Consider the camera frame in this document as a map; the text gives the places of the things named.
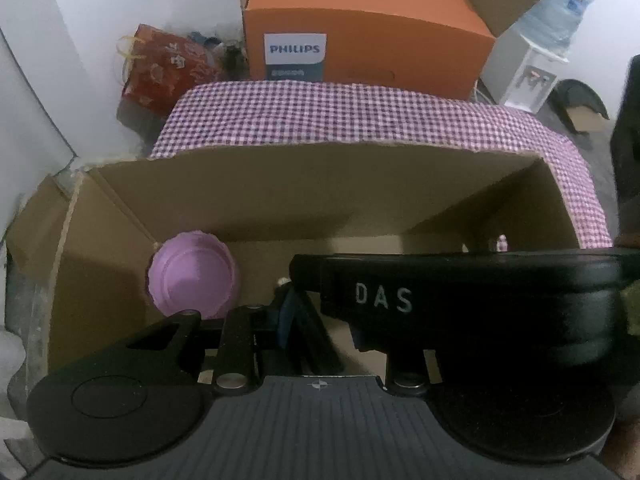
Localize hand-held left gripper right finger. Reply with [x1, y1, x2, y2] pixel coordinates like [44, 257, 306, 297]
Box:
[384, 347, 430, 397]

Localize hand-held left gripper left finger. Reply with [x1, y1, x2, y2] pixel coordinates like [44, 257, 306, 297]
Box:
[107, 290, 301, 396]

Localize brown cardboard box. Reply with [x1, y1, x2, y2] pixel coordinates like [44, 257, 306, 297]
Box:
[5, 141, 587, 377]

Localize person's right forearm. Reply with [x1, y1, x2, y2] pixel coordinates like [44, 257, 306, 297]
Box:
[599, 392, 640, 480]

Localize cardboard scrap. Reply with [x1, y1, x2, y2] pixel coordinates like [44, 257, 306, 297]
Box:
[570, 106, 609, 134]

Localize black dustpan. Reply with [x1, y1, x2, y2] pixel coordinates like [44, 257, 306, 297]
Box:
[547, 78, 612, 134]

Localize white water dispenser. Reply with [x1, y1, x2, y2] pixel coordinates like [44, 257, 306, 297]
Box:
[481, 35, 572, 112]

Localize purple checked tablecloth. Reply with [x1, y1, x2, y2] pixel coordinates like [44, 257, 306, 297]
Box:
[149, 81, 614, 249]

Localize dark glass bottle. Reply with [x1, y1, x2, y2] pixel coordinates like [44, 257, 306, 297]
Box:
[219, 44, 247, 82]

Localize red gift bag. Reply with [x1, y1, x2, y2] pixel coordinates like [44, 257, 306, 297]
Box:
[117, 23, 222, 117]

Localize orange box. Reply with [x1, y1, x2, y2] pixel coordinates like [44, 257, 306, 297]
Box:
[242, 0, 497, 102]

